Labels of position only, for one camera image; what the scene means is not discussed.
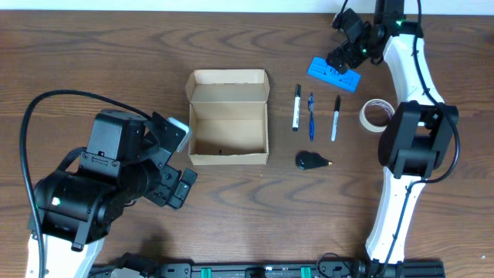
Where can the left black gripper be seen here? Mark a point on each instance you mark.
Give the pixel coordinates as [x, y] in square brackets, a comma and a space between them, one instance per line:
[161, 191]

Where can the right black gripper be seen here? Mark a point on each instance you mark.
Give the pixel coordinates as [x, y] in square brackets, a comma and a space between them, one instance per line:
[338, 59]

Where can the blue plastic rectangular block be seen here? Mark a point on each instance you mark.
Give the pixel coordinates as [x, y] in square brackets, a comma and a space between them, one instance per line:
[320, 70]

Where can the white masking tape roll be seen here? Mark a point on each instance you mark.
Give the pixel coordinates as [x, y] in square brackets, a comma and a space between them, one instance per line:
[375, 103]

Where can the cardboard box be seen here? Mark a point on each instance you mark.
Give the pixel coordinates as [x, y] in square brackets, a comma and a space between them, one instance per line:
[228, 115]

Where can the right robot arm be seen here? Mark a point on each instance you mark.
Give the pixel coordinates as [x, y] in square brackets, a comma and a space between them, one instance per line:
[421, 144]

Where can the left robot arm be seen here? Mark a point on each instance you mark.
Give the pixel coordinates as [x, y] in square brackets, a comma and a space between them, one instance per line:
[74, 207]

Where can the black capped white marker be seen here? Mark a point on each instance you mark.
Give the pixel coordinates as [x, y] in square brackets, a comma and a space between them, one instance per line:
[335, 118]

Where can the blue ballpoint pen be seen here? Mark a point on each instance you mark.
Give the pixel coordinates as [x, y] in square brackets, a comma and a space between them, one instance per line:
[311, 111]

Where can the black and white marker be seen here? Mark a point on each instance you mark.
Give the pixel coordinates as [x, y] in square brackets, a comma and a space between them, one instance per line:
[296, 108]

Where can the black teardrop shaped object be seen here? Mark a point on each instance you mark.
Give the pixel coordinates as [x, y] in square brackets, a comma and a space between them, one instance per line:
[306, 160]

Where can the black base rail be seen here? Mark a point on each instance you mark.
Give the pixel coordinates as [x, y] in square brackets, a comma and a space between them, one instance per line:
[130, 265]

